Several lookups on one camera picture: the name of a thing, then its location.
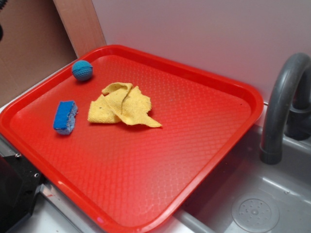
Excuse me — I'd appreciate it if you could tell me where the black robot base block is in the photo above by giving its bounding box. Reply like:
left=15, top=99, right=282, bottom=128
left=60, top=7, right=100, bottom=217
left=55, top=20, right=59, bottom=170
left=0, top=155, right=42, bottom=233

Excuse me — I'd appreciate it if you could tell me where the blue knitted ball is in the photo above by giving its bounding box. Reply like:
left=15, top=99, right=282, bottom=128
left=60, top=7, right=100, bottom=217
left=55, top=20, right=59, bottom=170
left=71, top=60, right=93, bottom=82

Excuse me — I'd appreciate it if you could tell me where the red plastic tray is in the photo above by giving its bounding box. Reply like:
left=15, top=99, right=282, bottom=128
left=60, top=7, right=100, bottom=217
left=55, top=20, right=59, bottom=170
left=0, top=45, right=263, bottom=233

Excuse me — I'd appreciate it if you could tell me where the yellow cloth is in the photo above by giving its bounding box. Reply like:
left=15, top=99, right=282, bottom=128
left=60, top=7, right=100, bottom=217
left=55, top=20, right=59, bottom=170
left=87, top=83, right=162, bottom=128

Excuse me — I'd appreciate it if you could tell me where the blue sponge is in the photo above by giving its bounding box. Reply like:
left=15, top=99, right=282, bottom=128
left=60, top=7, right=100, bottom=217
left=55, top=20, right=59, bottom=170
left=53, top=100, right=78, bottom=135

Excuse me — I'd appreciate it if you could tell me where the grey toy sink basin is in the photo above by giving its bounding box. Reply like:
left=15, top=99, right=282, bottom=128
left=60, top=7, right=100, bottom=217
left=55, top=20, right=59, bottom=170
left=175, top=126, right=311, bottom=233

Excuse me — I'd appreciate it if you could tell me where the wooden board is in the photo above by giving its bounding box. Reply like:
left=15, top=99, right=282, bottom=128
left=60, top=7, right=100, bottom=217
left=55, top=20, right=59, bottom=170
left=53, top=0, right=106, bottom=57

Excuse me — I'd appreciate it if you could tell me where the grey plastic faucet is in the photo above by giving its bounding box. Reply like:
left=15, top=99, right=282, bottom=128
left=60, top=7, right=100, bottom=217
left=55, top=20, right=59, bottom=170
left=260, top=53, right=311, bottom=165

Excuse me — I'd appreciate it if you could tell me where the black object top left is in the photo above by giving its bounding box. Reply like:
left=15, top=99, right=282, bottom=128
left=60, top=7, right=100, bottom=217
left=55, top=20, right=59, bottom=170
left=0, top=0, right=7, bottom=41

